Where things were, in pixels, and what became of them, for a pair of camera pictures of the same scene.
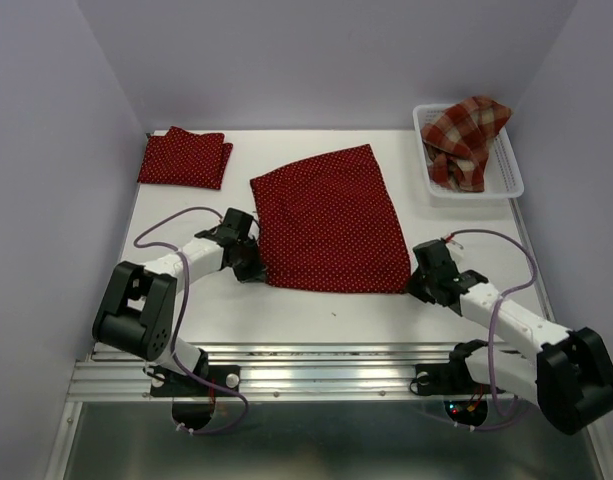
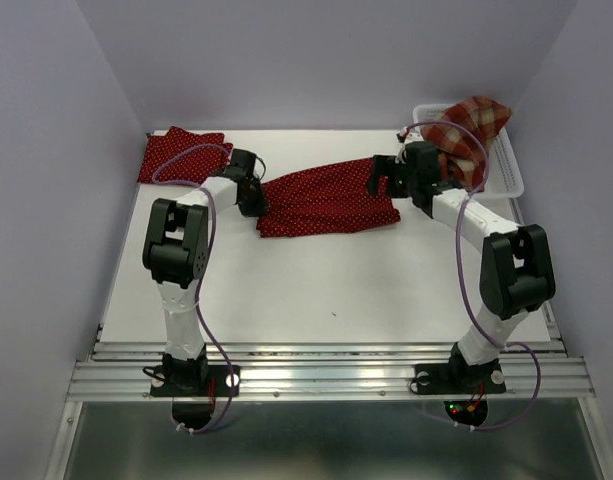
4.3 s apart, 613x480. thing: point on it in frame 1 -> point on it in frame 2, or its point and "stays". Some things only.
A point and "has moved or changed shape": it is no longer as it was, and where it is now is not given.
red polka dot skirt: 185,158 stays
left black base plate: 168,383 stays
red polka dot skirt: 327,225 has moved or changed shape
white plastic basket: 503,181 stays
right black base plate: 449,379 stays
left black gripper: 255,272 -> 260,206
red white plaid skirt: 456,142 stays
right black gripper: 415,289 -> 384,165
